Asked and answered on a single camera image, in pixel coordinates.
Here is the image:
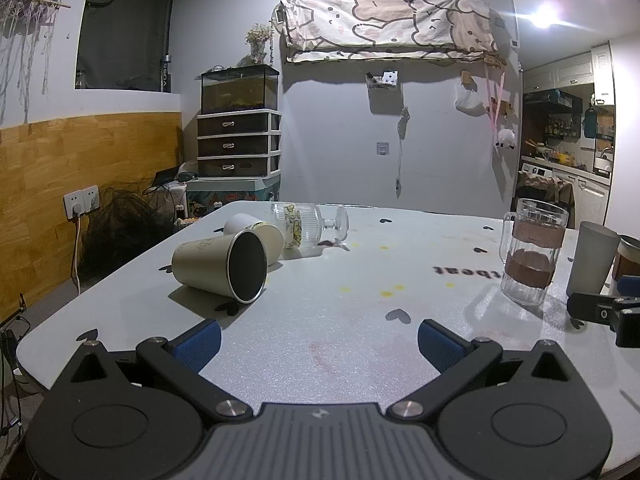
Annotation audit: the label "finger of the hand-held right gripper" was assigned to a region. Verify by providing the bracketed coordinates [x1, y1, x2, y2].
[611, 274, 640, 297]
[567, 291, 640, 323]

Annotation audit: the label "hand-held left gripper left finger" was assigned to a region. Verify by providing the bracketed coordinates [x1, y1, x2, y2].
[50, 319, 253, 418]

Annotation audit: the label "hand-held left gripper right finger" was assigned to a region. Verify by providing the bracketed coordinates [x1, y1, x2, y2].
[386, 319, 593, 418]

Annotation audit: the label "beige metal cup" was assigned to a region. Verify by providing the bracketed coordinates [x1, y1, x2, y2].
[171, 230, 269, 305]

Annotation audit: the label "brown cup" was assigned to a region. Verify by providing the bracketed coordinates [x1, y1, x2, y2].
[612, 234, 640, 282]

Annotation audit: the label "white paper cup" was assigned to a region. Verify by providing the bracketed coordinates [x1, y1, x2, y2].
[223, 213, 285, 267]

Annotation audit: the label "grey tumbler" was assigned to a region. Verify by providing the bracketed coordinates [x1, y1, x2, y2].
[566, 221, 621, 297]

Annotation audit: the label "glass mug with brown bands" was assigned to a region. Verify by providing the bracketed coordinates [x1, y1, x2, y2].
[499, 198, 570, 307]

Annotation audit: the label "brown cloth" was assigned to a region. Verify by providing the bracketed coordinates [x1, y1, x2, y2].
[516, 170, 575, 212]

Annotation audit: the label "black net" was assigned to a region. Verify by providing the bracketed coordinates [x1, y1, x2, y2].
[81, 186, 177, 282]

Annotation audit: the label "washing machine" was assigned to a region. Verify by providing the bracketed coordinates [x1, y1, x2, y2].
[520, 160, 557, 182]

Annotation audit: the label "teal printed cabinet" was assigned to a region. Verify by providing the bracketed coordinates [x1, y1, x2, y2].
[185, 177, 281, 219]

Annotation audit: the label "ribbed glass goblet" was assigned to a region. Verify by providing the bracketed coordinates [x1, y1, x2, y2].
[270, 202, 350, 257]

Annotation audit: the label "black laptop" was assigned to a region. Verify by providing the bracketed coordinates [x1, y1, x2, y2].
[152, 165, 180, 187]

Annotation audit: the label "kitchen shelf with bottles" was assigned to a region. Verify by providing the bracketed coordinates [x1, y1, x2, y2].
[544, 114, 584, 139]

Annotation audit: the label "white drawer unit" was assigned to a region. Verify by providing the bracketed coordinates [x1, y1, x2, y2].
[196, 110, 283, 179]

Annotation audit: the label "pink ribbon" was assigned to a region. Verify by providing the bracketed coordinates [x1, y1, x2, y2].
[482, 61, 507, 134]

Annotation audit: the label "white hanging bag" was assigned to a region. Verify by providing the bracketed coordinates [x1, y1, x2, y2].
[454, 81, 489, 114]

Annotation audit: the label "glass fish tank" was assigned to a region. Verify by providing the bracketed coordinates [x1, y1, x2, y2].
[200, 64, 280, 115]

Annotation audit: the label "ceiling spot light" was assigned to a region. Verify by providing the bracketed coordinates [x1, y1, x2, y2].
[530, 1, 563, 30]

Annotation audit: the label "dried flower vase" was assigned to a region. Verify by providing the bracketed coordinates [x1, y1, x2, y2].
[244, 23, 275, 65]

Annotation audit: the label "dark window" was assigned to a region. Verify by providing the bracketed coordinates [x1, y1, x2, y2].
[75, 0, 174, 94]

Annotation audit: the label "printed cartoon cloth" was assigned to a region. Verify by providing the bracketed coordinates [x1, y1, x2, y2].
[273, 0, 502, 64]

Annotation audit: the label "white power cable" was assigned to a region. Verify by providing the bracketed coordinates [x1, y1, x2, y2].
[71, 216, 84, 295]

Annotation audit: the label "black floor cables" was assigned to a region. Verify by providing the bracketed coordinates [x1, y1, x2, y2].
[0, 294, 32, 433]

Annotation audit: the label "hanging grey cable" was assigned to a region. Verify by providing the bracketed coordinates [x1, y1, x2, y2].
[395, 107, 412, 197]

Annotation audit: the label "white kitchen wall cabinet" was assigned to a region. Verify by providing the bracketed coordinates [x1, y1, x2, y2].
[522, 44, 615, 107]

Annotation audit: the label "clear wall holder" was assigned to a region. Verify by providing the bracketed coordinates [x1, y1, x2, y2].
[365, 70, 400, 90]

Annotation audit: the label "white macrame wall hanging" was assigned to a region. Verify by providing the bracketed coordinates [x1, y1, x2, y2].
[0, 0, 72, 126]

